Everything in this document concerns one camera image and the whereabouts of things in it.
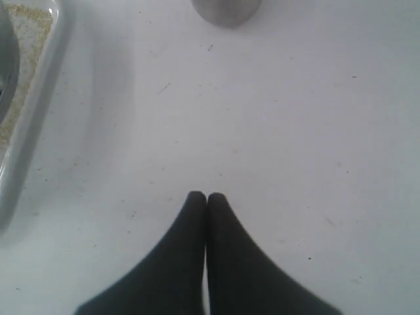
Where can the white square plastic tray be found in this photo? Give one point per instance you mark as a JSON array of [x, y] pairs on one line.
[[16, 156]]

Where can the small steel cup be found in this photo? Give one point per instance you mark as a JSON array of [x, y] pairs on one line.
[[226, 13]]

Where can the yellow and white grain mix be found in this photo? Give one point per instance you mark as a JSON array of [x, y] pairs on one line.
[[32, 26]]

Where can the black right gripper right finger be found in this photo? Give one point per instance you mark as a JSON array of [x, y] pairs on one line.
[[241, 277]]

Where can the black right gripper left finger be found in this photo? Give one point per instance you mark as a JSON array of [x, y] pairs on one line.
[[169, 279]]

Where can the round steel mesh sieve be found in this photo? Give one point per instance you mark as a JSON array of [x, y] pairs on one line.
[[10, 61]]

